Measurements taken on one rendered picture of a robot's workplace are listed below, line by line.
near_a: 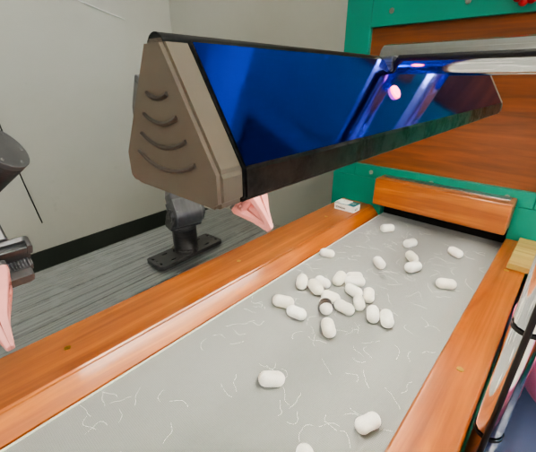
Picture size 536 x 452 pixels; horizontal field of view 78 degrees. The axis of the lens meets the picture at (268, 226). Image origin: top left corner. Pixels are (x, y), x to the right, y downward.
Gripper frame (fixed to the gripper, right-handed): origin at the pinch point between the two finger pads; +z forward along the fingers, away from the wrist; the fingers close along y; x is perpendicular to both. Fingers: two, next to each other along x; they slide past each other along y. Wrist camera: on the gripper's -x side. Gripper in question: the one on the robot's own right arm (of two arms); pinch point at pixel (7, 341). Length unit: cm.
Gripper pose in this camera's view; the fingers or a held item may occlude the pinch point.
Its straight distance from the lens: 43.4
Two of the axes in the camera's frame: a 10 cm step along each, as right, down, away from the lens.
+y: 6.7, -3.0, 6.8
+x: -4.8, 5.2, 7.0
